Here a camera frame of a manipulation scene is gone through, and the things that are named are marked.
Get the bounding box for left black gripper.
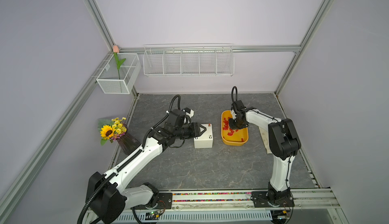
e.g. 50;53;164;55
174;122;206;140

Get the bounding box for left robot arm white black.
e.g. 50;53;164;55
77;94;206;224

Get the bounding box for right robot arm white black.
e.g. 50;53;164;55
229;86;301;208

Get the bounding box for white box with screws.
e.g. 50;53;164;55
193;124;214;149

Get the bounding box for red sleeves pile in tray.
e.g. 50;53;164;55
221;117;247;145

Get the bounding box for yellow plastic tray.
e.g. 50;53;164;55
221;111;249;146

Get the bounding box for beige cloth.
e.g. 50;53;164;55
259;127;272;154

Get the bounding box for sunflower bouquet in vase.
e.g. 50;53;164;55
98;117;141;156

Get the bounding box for small white mesh basket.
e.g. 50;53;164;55
96;53;141;94

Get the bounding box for artificial pink tulip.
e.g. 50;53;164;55
112;45;126;80

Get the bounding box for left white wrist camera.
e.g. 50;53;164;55
183;108;194;118

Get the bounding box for long white wire basket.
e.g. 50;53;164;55
143;43;235;77

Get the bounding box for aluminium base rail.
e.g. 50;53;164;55
115;188;341;212

